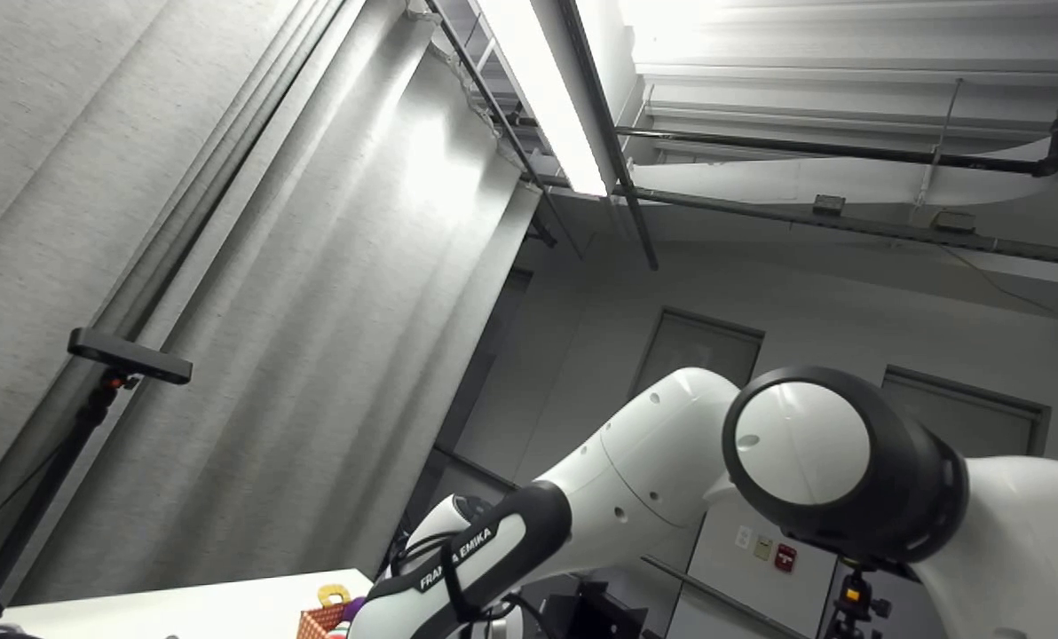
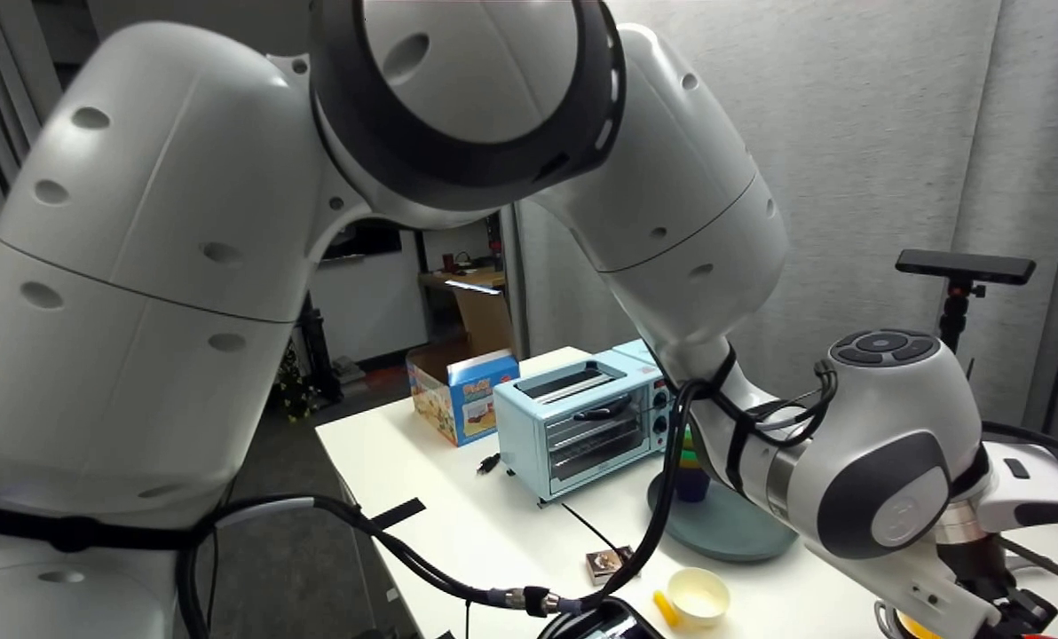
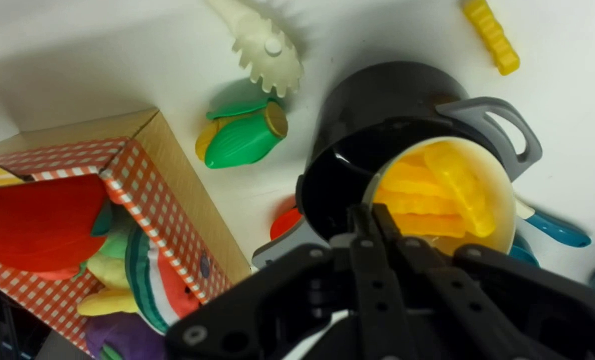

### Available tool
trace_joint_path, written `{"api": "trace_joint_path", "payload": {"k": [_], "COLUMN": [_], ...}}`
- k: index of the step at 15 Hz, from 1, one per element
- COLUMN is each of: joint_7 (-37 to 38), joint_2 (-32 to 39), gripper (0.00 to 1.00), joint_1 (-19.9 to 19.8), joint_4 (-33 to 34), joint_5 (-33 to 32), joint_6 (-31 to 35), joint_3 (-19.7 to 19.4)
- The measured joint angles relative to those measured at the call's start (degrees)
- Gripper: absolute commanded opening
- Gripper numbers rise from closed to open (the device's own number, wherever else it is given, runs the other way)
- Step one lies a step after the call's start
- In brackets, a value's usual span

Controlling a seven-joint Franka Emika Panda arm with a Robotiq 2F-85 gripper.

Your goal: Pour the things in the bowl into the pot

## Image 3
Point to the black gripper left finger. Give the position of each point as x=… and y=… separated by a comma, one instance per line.
x=368, y=280

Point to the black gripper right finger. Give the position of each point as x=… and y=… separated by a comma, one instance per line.
x=394, y=231

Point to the yellow toy fries pile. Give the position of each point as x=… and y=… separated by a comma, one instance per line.
x=438, y=192

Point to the cream plastic bowl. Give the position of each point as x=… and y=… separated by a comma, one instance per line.
x=506, y=201

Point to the red toy tomato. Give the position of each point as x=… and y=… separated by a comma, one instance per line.
x=286, y=223

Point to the green toy corn cob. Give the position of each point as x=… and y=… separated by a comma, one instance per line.
x=244, y=141

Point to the plush watermelon slice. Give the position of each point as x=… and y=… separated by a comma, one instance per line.
x=158, y=287

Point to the yellow crinkle toy fry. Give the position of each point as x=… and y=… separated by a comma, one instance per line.
x=492, y=36

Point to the cardboard box red gingham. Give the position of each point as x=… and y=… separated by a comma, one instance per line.
x=164, y=180

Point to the purple plush toy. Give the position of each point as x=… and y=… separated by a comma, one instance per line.
x=124, y=340

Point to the yellow plush toy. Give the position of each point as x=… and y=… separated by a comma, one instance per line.
x=108, y=302

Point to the red plush toy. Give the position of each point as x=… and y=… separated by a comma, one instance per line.
x=38, y=223

